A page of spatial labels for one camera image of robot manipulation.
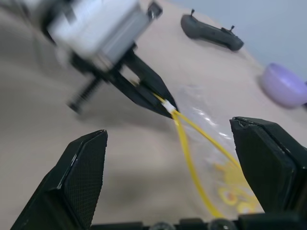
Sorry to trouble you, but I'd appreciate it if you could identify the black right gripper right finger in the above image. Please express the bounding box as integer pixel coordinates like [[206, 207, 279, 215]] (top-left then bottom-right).
[[229, 116, 307, 214]]

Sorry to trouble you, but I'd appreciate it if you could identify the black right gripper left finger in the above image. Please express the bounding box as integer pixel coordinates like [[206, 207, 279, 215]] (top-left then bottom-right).
[[11, 129, 108, 230]]

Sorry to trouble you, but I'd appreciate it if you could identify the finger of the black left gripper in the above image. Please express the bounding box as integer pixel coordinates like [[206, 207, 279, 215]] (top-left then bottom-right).
[[112, 71, 176, 119], [129, 51, 178, 113]]

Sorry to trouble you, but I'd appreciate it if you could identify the clear plastic bag yellow zip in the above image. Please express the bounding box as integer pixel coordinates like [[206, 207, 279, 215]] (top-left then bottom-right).
[[153, 83, 267, 219]]

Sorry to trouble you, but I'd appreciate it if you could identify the black handheld remote controller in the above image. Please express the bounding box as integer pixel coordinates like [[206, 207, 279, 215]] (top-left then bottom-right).
[[180, 9, 245, 52]]

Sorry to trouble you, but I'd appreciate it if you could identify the purple plastic bowl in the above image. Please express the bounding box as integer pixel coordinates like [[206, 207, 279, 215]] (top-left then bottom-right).
[[260, 62, 307, 109]]

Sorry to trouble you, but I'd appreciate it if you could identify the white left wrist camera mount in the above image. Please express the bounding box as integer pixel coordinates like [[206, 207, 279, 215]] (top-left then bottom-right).
[[46, 0, 154, 70]]

